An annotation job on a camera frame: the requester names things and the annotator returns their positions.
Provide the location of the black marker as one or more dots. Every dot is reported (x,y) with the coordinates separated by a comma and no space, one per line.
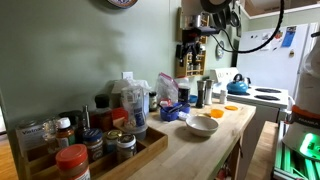
(174,108)

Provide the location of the dark pepper grinder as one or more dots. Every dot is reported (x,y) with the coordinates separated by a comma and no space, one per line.
(200,94)

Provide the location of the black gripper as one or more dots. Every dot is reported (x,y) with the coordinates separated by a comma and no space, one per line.
(190,37)

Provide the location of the wooden tray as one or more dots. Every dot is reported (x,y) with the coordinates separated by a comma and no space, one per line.
(146,145)

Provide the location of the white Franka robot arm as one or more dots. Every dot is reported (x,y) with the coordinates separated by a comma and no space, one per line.
(306,93)

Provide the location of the blue bowl with utensils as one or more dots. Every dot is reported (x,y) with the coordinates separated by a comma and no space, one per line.
(167,115)

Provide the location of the clear zip plastic bag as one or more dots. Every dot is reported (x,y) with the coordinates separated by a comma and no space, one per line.
(166,88)

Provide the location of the black bottle silver top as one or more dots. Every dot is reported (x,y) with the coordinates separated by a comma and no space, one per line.
(84,123)

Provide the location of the white cap brown bottle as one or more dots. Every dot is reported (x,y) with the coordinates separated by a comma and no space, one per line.
(65,133)

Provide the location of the orange plastic lid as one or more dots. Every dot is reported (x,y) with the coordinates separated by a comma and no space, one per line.
(231,108)

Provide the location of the black lid large jar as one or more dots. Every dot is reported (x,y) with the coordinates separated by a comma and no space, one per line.
(101,113)

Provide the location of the white paper on fridge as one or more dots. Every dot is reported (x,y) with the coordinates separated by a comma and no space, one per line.
(276,39)

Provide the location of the small dark jar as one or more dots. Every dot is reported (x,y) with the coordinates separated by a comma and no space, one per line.
(153,101)

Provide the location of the red box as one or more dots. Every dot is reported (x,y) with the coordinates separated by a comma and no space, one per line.
(119,115)

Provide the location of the small silver pot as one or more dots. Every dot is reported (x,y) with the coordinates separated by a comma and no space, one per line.
(247,81)

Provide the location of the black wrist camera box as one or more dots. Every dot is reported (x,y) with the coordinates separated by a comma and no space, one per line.
(208,31)

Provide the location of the blue paper on fridge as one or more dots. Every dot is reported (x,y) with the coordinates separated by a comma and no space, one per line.
(288,36)

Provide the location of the gold lid glass jar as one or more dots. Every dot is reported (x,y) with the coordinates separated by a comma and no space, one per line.
(113,139)

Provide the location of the white lid dark jar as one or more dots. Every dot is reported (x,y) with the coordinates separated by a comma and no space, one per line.
(126,148)

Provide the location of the white crumpled cloth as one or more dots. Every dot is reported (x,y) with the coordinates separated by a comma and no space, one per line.
(184,116)

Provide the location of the small white shaker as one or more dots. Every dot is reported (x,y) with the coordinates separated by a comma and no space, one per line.
(222,96)

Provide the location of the black can with white lid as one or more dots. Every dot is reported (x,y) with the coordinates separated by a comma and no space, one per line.
(183,93)

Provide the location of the white ceramic bowl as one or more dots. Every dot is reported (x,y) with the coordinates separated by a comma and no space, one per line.
(201,126)

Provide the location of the decorative wall plate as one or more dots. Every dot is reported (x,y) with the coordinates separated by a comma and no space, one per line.
(121,2)

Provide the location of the white refrigerator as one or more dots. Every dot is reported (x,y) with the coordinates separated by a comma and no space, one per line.
(273,66)

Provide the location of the wooden wall spice rack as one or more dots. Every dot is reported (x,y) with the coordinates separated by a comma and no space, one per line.
(181,68)

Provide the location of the white printed box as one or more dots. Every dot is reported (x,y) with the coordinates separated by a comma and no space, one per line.
(30,135)

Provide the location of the clear plastic container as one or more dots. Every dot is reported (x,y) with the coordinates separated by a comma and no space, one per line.
(135,110)

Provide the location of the orange plastic cup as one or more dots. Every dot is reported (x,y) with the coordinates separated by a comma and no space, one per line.
(216,113)

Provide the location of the hanging black pan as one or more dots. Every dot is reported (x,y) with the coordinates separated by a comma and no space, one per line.
(235,18)

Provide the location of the white electric stove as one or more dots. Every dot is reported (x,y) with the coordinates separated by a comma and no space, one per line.
(263,110)

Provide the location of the clear glass jar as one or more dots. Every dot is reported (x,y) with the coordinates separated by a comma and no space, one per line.
(50,133)

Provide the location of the round wall clock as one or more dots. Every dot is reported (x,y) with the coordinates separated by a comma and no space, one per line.
(220,50)

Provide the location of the silver salt grinder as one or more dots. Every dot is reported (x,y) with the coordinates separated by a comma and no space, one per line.
(209,91)

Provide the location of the white wall outlet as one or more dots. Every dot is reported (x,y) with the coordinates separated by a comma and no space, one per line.
(127,75)

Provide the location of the blue kettle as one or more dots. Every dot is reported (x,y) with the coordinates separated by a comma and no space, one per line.
(237,86)

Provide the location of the green lit robot stand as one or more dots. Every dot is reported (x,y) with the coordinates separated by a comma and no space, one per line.
(293,160)

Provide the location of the red lid spice jar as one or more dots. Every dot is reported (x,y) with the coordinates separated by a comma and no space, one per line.
(72,163)

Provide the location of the blue lid spice jar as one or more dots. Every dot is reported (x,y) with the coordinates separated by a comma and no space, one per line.
(93,143)

